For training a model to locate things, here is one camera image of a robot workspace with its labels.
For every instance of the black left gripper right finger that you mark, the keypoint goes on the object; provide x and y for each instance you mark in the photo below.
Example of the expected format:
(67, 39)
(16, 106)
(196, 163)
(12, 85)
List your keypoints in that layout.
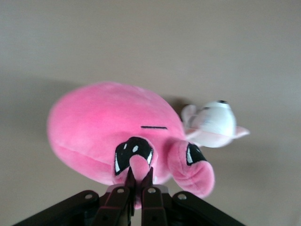
(155, 207)

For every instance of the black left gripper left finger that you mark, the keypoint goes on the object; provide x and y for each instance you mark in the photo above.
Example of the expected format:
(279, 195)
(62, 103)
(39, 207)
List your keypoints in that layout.
(113, 207)

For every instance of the pink round plush toy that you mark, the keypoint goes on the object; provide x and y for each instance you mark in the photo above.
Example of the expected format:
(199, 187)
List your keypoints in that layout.
(98, 117)

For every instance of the white and pink plush dog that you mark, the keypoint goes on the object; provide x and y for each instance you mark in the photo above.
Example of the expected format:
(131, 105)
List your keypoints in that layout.
(216, 117)

